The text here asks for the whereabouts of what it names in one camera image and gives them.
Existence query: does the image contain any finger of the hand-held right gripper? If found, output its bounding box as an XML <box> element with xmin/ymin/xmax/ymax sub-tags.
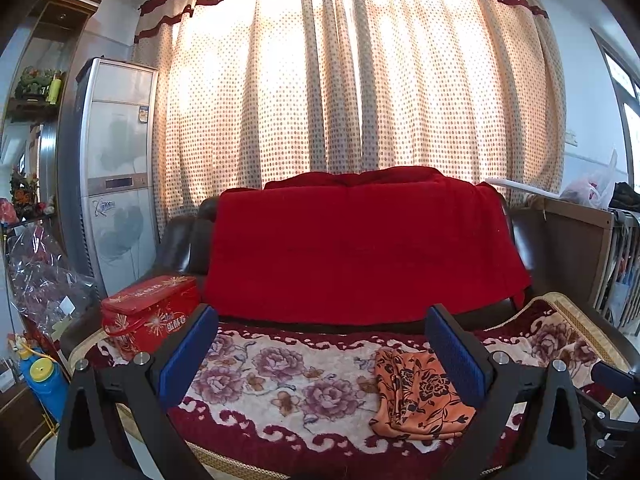
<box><xmin>591</xmin><ymin>361</ymin><xmax>640</xmax><ymax>397</ymax></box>
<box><xmin>586</xmin><ymin>402</ymin><xmax>640</xmax><ymax>463</ymax></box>

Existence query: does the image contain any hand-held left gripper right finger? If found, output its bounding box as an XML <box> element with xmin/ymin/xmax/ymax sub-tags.
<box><xmin>425</xmin><ymin>303</ymin><xmax>588</xmax><ymax>480</ymax></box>

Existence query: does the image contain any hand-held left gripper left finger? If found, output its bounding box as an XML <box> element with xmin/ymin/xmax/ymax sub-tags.
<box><xmin>54</xmin><ymin>303</ymin><xmax>221</xmax><ymax>480</ymax></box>

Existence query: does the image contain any orange floral cloth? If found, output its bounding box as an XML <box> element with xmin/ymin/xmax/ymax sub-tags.
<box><xmin>369</xmin><ymin>347</ymin><xmax>477</xmax><ymax>440</ymax></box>

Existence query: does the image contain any red gift box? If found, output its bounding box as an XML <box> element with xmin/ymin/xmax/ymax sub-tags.
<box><xmin>100</xmin><ymin>275</ymin><xmax>202</xmax><ymax>361</ymax></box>

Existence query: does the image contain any metal rack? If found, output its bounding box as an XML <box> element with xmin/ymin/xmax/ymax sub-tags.
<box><xmin>595</xmin><ymin>210</ymin><xmax>640</xmax><ymax>331</ymax></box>

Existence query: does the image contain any dark leather sofa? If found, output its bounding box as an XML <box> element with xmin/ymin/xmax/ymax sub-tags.
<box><xmin>57</xmin><ymin>195</ymin><xmax>640</xmax><ymax>480</ymax></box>

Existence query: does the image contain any wooden side cabinet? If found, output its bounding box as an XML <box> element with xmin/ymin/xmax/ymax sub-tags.
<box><xmin>520</xmin><ymin>195</ymin><xmax>616</xmax><ymax>311</ymax></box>

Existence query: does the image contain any blue bottle with yellow cap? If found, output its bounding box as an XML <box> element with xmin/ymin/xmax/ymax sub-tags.
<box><xmin>17</xmin><ymin>345</ymin><xmax>70</xmax><ymax>423</ymax></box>

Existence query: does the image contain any red throw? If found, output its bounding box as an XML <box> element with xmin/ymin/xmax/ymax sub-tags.
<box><xmin>202</xmin><ymin>166</ymin><xmax>533</xmax><ymax>326</ymax></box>

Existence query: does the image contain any clear plastic wrapped basket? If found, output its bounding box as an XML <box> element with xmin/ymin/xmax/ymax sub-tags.
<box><xmin>4</xmin><ymin>222</ymin><xmax>98</xmax><ymax>346</ymax></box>

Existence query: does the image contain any dark cloth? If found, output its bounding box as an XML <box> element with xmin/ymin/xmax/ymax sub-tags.
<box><xmin>609</xmin><ymin>182</ymin><xmax>640</xmax><ymax>211</ymax></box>

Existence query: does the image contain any white flat board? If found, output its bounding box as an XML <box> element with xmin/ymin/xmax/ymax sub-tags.
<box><xmin>485</xmin><ymin>177</ymin><xmax>563</xmax><ymax>198</ymax></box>

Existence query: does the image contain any clear plastic bag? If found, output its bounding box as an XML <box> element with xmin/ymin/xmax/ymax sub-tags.
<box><xmin>560</xmin><ymin>147</ymin><xmax>618</xmax><ymax>208</ymax></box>

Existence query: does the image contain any standing air conditioner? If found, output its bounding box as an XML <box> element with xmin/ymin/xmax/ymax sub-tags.
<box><xmin>75</xmin><ymin>57</ymin><xmax>161</xmax><ymax>298</ymax></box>

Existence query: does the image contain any artificial flower arrangement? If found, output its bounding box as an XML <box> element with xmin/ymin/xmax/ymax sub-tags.
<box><xmin>9</xmin><ymin>165</ymin><xmax>42</xmax><ymax>218</ymax></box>

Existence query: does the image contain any wooden display cabinet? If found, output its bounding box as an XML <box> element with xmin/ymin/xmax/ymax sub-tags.
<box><xmin>0</xmin><ymin>0</ymin><xmax>106</xmax><ymax>311</ymax></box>

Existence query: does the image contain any window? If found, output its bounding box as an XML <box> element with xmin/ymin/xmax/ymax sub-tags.
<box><xmin>592</xmin><ymin>30</ymin><xmax>640</xmax><ymax>186</ymax></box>

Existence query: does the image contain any dotted cream curtain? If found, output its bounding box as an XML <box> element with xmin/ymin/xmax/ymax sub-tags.
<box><xmin>132</xmin><ymin>0</ymin><xmax>568</xmax><ymax>241</ymax></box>

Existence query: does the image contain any green ornament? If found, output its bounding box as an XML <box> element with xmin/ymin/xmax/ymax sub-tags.
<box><xmin>14</xmin><ymin>66</ymin><xmax>53</xmax><ymax>106</ymax></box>

